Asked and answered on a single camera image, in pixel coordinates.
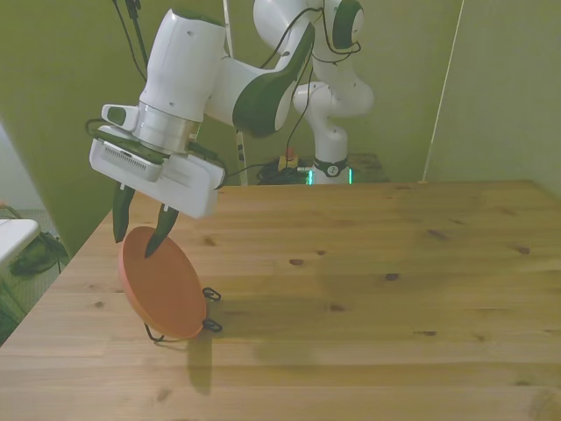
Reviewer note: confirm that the black camera stand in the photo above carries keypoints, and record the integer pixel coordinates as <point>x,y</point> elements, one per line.
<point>139,35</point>

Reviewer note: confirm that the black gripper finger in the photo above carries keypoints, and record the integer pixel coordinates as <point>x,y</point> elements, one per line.
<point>120,215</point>
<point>161,230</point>

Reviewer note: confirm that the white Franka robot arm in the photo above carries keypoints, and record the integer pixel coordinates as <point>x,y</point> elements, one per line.
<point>184,66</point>

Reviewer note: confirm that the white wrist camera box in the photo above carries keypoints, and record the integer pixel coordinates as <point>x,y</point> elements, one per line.
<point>118,164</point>

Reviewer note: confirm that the red emergency stop button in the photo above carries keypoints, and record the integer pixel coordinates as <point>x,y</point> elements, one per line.
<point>289,154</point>

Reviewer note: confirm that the white pole with black marks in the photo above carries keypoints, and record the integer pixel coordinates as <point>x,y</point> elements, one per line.
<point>240,149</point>

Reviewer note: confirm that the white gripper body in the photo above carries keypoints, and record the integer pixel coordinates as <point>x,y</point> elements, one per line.
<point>188,188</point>

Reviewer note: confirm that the orange round plate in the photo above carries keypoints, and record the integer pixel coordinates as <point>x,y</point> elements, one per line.
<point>166,289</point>

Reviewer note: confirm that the patterned floor mat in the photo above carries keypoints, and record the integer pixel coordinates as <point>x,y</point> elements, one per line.
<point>368,166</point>

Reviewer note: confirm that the dark green bag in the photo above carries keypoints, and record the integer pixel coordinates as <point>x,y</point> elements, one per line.
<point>37,256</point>

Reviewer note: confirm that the white plastic table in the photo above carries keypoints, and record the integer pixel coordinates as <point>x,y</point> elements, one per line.
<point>13,237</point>

